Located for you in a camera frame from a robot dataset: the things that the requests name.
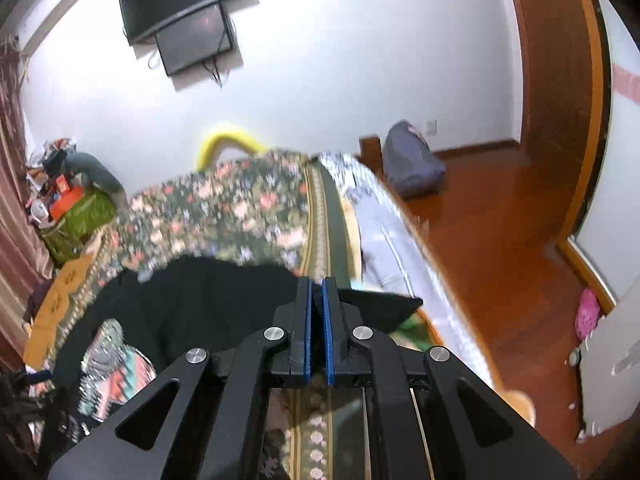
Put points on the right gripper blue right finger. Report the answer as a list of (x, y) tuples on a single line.
[(346, 340)]

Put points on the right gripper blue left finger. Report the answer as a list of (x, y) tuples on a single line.
[(291, 364)]

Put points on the black elephant print t-shirt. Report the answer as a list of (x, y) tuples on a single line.
[(133, 330)]

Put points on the grey white checked bedsheet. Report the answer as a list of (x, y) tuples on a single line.
[(396, 259)]

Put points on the floral green bed quilt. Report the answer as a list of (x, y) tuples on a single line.
[(280, 208)]

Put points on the purple grey backpack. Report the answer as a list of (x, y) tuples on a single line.
[(409, 165)]

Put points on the bamboo lap desk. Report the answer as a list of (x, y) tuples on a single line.
[(42, 330)]

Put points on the pink slipper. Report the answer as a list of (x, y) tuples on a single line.
[(587, 315)]

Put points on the green fabric storage bin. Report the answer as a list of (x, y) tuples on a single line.
[(67, 238)]

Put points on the orange red box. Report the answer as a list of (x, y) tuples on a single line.
[(66, 196)]

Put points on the pink striped curtain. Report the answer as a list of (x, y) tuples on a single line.
[(25, 261)]

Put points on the white sliding wardrobe door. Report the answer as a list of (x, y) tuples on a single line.
[(600, 232)]

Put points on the brown wooden door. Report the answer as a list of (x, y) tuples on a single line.
[(564, 92)]

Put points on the yellow foam bed rail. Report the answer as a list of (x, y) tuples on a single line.
[(234, 142)]

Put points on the white wall power socket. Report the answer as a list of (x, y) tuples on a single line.
[(431, 127)]

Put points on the small black wall monitor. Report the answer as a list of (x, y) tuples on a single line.
[(195, 38)]

